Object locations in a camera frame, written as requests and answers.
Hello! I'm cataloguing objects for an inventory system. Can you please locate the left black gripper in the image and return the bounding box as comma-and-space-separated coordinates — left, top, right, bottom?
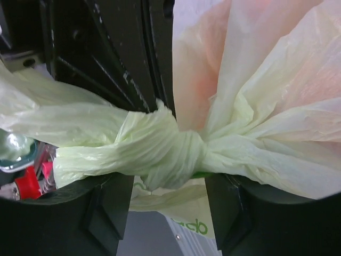
1, 1, 157, 112

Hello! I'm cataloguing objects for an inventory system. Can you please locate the green avocado print plastic bag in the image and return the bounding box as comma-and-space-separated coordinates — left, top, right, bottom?
1, 1, 340, 222

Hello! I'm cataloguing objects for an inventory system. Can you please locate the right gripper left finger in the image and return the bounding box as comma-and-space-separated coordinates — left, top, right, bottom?
1, 173, 134, 255

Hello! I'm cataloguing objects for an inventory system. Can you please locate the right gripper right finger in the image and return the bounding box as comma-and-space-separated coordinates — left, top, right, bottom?
205, 174, 340, 256

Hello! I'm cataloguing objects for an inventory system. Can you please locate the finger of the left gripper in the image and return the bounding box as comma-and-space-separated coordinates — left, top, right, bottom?
145, 1, 176, 116

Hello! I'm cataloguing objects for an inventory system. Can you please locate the aluminium front rail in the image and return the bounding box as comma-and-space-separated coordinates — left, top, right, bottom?
160, 212, 222, 256

